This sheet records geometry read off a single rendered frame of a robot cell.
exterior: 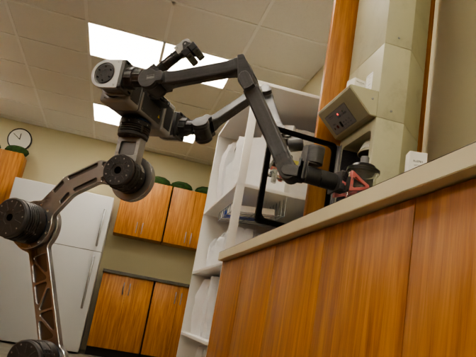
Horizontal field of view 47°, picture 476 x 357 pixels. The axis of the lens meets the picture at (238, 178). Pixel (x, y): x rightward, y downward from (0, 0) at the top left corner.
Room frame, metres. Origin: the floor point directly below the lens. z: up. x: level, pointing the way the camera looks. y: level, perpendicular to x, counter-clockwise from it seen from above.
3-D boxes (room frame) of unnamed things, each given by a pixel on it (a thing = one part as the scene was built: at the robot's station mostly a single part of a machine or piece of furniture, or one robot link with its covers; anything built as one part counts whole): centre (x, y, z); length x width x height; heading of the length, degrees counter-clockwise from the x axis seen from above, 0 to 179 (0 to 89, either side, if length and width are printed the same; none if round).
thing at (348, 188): (1.70, -0.37, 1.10); 0.09 x 0.07 x 0.07; 101
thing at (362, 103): (2.00, -0.37, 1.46); 0.32 x 0.11 x 0.10; 11
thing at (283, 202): (2.11, -0.23, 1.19); 0.30 x 0.01 x 0.40; 107
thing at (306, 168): (1.71, -0.23, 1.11); 0.07 x 0.06 x 0.07; 101
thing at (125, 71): (1.99, 0.46, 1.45); 0.09 x 0.08 x 0.12; 158
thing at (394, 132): (2.04, -0.55, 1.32); 0.32 x 0.25 x 0.77; 11
